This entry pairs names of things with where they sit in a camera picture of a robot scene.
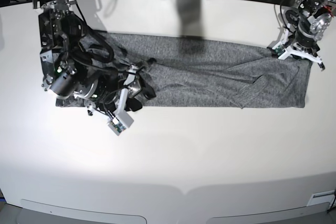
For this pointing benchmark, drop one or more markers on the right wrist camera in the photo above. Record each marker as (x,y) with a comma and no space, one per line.
(120,122)

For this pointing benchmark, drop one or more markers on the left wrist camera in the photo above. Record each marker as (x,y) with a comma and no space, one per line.
(277,51)

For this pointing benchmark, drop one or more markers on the grey long-sleeve T-shirt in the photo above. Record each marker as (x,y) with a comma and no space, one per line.
(192,72)

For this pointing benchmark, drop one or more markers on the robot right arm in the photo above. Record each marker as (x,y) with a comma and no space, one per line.
(79,66)

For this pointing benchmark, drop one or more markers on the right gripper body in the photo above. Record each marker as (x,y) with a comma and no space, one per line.
(113,89)

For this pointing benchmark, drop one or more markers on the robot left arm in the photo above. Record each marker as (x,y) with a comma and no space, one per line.
(304,25)

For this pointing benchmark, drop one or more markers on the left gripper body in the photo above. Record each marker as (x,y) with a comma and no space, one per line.
(299,44)

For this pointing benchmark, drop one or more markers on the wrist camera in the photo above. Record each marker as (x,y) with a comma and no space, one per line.
(277,51)
(120,122)

